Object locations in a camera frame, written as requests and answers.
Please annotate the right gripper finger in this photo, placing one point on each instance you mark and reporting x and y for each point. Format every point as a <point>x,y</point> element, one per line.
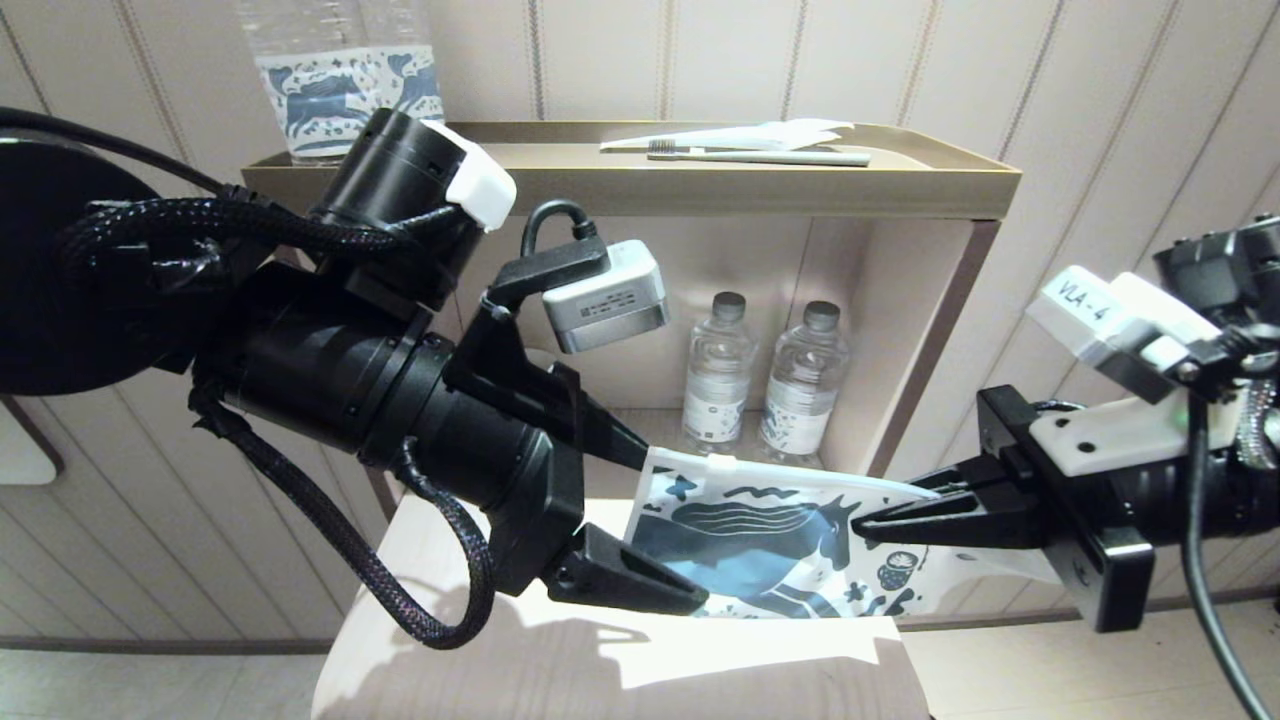
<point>950,522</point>
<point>975,475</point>

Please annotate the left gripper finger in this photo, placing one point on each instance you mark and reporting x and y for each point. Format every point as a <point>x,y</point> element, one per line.
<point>610,440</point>
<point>620,580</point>

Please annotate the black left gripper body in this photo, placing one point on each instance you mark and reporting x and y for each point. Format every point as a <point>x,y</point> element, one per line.
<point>540,510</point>

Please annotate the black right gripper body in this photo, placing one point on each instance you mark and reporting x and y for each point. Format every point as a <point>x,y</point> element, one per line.
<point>1090,540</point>

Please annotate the white blue horse-print bag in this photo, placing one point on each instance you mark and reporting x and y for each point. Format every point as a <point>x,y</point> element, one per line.
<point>760,540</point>

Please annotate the small clear water bottle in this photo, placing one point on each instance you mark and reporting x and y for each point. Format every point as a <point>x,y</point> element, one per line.
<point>718,385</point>
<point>803,390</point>

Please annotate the beige open shelf cabinet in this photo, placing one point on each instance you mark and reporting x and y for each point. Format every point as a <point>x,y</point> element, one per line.
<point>880,300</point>

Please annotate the grey toothbrush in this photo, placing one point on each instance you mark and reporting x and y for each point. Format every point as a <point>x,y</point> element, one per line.
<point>790,158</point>

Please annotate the white paper wrapper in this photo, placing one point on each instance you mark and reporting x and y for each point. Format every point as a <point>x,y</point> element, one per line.
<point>760,137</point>

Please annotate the large blue-label water bottle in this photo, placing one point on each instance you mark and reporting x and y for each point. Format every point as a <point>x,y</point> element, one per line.
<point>415,70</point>
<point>320,100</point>

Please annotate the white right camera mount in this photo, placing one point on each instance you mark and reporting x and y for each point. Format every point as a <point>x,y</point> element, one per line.
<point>1120,440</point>

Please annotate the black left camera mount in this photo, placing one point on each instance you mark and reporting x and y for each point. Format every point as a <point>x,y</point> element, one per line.
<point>510,370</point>

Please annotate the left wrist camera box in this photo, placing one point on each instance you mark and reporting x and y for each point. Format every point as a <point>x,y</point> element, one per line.
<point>610,300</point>

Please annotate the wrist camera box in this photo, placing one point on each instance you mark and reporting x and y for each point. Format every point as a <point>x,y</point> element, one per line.
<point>1100,320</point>
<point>610,300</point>

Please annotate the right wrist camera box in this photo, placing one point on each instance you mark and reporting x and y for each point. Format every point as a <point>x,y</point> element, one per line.
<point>1100,320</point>

